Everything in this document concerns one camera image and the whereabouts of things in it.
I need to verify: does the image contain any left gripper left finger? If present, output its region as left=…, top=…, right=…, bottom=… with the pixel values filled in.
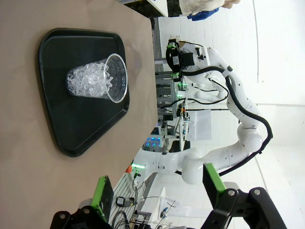
left=50, top=175, right=115, bottom=229

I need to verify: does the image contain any black plastic serving tray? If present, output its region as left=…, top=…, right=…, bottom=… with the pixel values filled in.
left=38, top=28, right=131, bottom=157

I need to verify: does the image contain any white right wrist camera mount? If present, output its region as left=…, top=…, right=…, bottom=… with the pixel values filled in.
left=194, top=46, right=208, bottom=62

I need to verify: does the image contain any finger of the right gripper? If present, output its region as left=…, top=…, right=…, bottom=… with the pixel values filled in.
left=166, top=64, right=184, bottom=82
left=166, top=39, right=182, bottom=58

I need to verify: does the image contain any white board panel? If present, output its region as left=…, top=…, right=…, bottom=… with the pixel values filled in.
left=188, top=109, right=212, bottom=141

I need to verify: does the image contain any person's right hand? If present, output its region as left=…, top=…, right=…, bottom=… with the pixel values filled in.
left=224, top=0, right=241, bottom=9

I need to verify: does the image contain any person's right forearm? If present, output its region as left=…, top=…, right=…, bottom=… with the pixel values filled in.
left=178, top=0, right=226, bottom=16

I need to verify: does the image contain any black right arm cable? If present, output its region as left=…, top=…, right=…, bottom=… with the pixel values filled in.
left=181, top=65, right=274, bottom=177

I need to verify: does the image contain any aluminium frame rack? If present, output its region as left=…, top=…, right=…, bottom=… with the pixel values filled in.
left=154, top=57, right=182, bottom=108

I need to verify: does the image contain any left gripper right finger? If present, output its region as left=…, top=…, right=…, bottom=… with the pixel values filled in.
left=201, top=163, right=288, bottom=229

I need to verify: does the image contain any short clear cup with ice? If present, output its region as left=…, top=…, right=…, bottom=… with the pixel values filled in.
left=65, top=53, right=129, bottom=104

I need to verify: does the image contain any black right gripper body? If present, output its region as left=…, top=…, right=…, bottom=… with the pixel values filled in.
left=181, top=52, right=194, bottom=67

